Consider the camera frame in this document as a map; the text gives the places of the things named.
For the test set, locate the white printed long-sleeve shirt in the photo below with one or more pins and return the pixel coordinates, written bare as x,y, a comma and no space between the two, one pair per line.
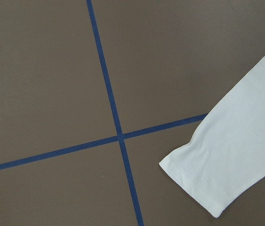
226,154

